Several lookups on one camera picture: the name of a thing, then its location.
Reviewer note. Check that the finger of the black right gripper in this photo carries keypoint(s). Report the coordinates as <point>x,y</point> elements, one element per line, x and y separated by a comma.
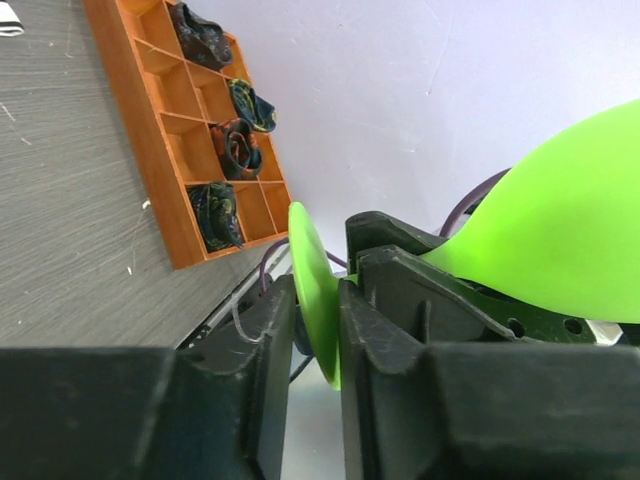
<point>400,230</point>

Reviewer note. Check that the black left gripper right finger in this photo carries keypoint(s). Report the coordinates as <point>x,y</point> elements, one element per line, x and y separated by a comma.
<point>432,388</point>

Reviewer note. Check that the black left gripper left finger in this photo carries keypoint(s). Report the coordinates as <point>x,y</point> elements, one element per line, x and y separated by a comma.
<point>216,410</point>

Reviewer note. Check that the green plastic wine glass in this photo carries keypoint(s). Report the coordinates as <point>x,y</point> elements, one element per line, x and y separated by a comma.
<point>558,231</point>

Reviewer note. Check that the rolled dark sock bottom left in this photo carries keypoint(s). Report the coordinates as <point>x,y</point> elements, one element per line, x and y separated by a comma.
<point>215,209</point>

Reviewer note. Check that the orange wooden compartment tray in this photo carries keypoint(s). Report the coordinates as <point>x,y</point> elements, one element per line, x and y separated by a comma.
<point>168,105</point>

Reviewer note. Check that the rolled dark sock middle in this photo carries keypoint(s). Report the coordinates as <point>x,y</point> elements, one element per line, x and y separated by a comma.
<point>237,149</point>

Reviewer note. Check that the rolled dark sock top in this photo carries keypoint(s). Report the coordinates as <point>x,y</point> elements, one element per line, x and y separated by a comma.
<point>202,41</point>

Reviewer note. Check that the black white striped cloth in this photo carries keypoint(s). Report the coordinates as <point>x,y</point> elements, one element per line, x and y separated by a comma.
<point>10,24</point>

